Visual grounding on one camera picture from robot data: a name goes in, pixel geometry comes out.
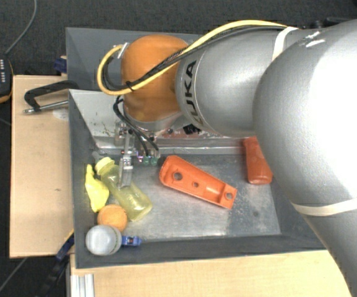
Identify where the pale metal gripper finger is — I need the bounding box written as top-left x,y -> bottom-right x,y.
123,161 -> 134,188
118,157 -> 126,187

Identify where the yellow clear plastic bottle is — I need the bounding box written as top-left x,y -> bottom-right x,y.
94,156 -> 153,223

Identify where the yellow crumpled cloth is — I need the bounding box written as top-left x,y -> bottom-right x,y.
84,164 -> 110,213

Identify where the orange ball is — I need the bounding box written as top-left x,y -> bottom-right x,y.
97,204 -> 128,233

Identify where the orange flat block with holes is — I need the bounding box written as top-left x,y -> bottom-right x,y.
158,155 -> 238,210

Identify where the white translucent ball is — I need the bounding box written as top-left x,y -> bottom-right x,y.
85,224 -> 123,256

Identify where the grey metal bin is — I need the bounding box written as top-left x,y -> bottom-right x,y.
65,27 -> 326,269

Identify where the pale brown cardboard board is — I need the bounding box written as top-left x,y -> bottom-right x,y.
9,74 -> 75,259

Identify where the red-brown flat block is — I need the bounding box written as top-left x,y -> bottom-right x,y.
243,136 -> 273,186

